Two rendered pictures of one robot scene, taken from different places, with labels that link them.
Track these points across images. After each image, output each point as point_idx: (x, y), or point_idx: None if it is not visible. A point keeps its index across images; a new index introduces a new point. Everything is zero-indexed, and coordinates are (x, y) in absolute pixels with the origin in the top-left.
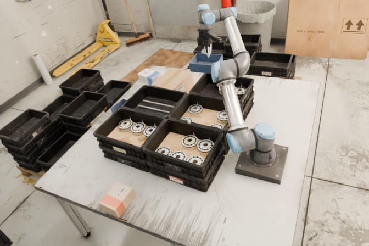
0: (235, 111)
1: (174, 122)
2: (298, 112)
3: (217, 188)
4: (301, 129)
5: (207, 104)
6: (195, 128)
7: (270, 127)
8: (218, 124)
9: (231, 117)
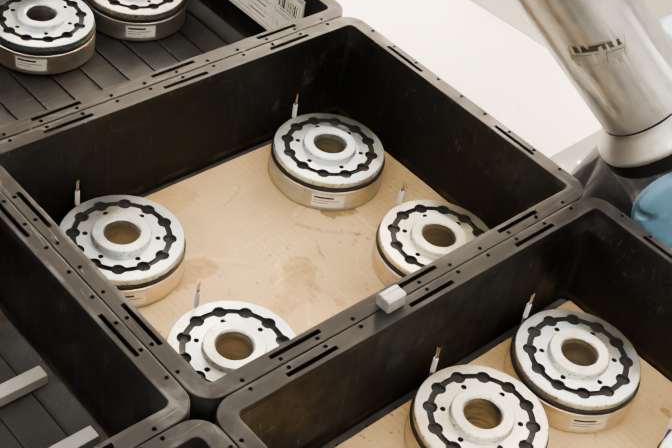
0: (650, 10)
1: (295, 390)
2: None
3: None
4: (485, 43)
5: (144, 155)
6: (444, 307)
7: None
8: (407, 212)
9: (655, 57)
